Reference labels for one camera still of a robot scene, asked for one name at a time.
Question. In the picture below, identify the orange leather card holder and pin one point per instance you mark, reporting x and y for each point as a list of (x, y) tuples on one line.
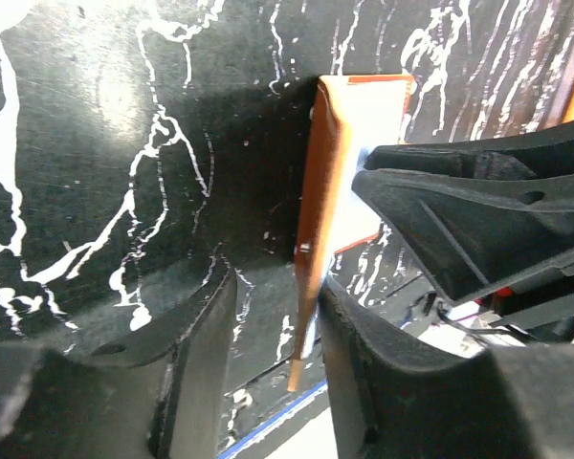
[(350, 117)]

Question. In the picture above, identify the black base rail with mounts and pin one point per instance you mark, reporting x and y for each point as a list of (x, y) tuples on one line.
[(264, 406)]

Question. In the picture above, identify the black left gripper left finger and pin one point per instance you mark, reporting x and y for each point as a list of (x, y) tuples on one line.
[(154, 393)]

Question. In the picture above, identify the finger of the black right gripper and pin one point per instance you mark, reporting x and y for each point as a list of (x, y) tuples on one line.
[(543, 154), (472, 237)]

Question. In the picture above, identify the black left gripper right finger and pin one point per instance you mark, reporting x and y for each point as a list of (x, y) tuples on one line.
[(394, 396)]

